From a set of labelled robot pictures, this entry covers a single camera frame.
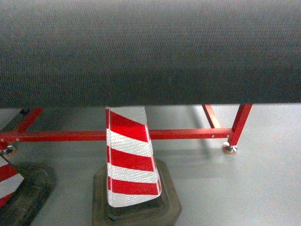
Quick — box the red metal frame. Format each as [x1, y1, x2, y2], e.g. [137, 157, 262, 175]
[0, 104, 252, 151]

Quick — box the frame levelling foot right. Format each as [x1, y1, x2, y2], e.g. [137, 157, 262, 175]
[222, 142, 238, 154]

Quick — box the frame levelling foot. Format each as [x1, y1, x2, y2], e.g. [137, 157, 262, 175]
[222, 142, 238, 154]
[1, 145, 17, 157]

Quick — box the dark grey fabric cover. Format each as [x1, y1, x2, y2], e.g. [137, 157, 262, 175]
[0, 0, 301, 108]

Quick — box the frame levelling foot left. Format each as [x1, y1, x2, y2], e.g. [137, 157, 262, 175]
[1, 145, 17, 157]

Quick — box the red white striped cone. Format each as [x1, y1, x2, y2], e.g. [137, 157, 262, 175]
[92, 106, 182, 226]

